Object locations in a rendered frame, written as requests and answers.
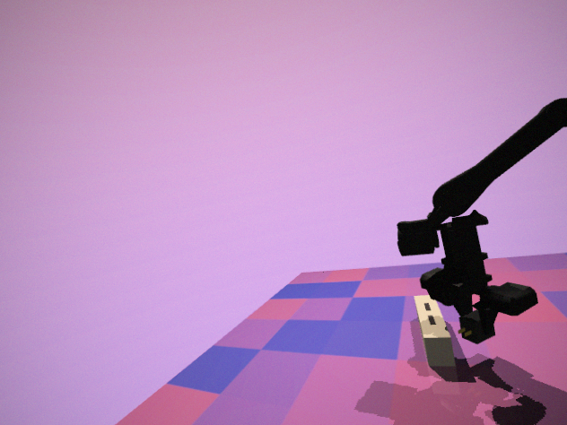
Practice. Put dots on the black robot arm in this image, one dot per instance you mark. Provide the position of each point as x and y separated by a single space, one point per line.
454 197

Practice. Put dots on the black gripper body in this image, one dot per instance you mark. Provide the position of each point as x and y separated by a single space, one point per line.
509 298

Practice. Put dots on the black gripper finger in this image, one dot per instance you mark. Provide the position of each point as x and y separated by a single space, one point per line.
464 308
487 316

